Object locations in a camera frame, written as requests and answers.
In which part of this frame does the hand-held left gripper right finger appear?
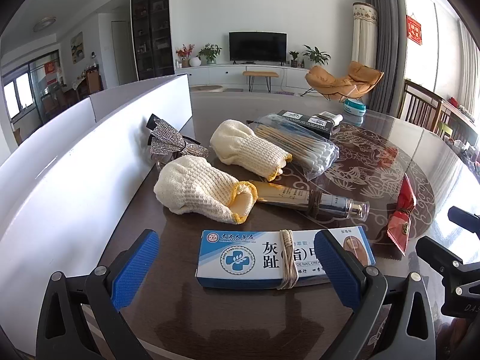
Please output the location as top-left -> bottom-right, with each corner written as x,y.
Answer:
313,229 -> 437,360

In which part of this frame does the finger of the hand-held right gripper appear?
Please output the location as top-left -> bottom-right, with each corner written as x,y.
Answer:
415,235 -> 474,271
448,205 -> 480,234

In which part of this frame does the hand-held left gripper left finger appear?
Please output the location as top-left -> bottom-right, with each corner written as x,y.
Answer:
35,229 -> 160,360

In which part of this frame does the blue white medicine box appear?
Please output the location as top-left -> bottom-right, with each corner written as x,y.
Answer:
195,226 -> 377,290

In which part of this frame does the rhinestone bow hair clip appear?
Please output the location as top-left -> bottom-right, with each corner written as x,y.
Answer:
146,113 -> 211,162

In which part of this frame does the red packet tied with twine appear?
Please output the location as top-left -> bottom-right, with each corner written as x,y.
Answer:
386,174 -> 417,256

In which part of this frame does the gold glass bottle with twine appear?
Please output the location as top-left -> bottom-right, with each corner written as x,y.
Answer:
248,181 -> 370,221

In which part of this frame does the wooden chair with green cushion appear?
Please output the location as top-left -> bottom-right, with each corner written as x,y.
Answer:
437,99 -> 480,151

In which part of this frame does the cream knit glove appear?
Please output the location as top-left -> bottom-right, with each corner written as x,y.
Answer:
154,155 -> 259,226
210,119 -> 293,181

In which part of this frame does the dark wooden chair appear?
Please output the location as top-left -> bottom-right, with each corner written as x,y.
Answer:
397,79 -> 445,132

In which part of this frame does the bag of cotton swabs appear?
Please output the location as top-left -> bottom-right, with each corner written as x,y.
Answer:
247,114 -> 340,181

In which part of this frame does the black cardboard box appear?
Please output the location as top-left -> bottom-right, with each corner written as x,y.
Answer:
275,110 -> 334,139

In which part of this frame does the teal cream jar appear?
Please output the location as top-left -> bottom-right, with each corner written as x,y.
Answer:
343,98 -> 367,124

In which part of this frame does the orange rocking chair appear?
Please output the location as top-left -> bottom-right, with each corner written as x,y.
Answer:
304,61 -> 385,103

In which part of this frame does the wooden dining set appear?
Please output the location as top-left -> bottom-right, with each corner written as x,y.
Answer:
71,64 -> 104,98

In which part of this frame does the grey curtain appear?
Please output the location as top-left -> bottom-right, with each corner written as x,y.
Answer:
364,0 -> 406,117

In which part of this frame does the beige pet bed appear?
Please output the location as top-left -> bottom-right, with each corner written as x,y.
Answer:
189,84 -> 226,94

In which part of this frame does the cream covered air conditioner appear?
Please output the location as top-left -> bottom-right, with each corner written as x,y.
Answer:
352,1 -> 377,104

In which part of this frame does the wooden bench with metal legs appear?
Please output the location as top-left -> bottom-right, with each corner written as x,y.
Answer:
242,70 -> 280,94

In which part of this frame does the white television cabinet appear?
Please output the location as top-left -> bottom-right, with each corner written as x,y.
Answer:
174,62 -> 338,91

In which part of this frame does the red door poster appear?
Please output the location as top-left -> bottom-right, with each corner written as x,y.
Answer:
44,62 -> 58,87

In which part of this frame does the large leafy potted plant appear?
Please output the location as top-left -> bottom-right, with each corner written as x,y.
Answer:
302,45 -> 331,69

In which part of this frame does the red flower plant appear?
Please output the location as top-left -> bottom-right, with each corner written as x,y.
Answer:
175,43 -> 196,69

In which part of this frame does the black television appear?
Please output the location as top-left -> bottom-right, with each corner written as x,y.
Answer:
229,31 -> 287,63

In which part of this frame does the dark glass display cabinet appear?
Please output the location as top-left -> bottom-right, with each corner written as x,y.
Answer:
130,0 -> 176,81

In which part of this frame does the round ceiling light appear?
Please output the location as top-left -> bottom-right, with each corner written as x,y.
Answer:
33,16 -> 57,32

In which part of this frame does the red wall hanging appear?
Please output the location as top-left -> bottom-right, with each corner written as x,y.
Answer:
406,14 -> 424,45

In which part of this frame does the framed wall painting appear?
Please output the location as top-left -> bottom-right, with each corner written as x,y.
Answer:
70,31 -> 85,64

